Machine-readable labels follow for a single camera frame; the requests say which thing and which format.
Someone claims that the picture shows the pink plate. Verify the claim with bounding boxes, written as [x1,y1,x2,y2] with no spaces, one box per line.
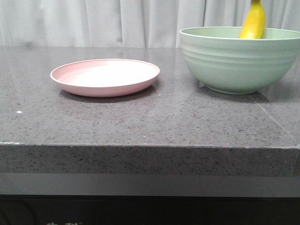
[50,59,160,98]

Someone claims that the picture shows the yellow banana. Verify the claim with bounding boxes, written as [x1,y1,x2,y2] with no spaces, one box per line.
[239,0,265,39]

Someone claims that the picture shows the green bowl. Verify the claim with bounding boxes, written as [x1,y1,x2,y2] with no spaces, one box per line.
[180,27,300,95]

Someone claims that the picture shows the white curtain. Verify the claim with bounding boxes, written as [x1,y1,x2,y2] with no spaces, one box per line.
[0,0,300,49]

